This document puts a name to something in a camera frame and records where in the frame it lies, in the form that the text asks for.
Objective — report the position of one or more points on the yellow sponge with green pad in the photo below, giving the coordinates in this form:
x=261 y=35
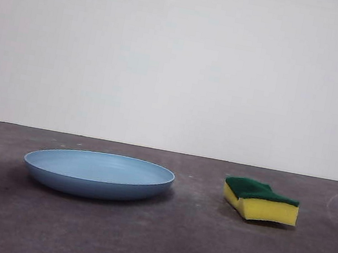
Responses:
x=268 y=211

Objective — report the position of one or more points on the blue round plate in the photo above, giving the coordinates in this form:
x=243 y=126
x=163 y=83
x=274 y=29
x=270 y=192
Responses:
x=97 y=182

